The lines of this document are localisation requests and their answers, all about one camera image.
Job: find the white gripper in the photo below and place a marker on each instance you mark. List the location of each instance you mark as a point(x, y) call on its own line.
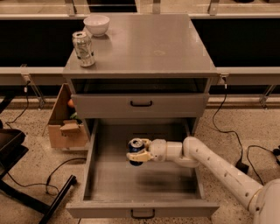
point(157, 150)

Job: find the blue pepsi can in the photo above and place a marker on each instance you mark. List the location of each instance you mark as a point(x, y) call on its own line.
point(136, 145)

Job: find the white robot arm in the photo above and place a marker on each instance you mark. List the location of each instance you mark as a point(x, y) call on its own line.
point(263, 201)

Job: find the closed grey top drawer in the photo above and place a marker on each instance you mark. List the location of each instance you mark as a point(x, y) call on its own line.
point(139, 105)

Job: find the open grey middle drawer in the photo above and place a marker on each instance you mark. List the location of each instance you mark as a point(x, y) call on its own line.
point(113, 188)

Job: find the grey drawer cabinet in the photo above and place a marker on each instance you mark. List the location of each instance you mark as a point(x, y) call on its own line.
point(145, 54)

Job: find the silver soda can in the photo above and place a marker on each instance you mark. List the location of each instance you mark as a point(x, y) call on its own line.
point(83, 48)

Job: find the cardboard box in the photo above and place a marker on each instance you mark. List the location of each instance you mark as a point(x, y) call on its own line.
point(65, 131)

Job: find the black office chair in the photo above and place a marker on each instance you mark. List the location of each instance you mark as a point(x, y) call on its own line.
point(42, 171)

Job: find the white bowl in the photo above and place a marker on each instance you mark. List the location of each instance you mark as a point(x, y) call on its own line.
point(97, 25)

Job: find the black power adapter with cable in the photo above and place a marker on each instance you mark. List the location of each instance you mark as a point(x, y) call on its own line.
point(239, 164)

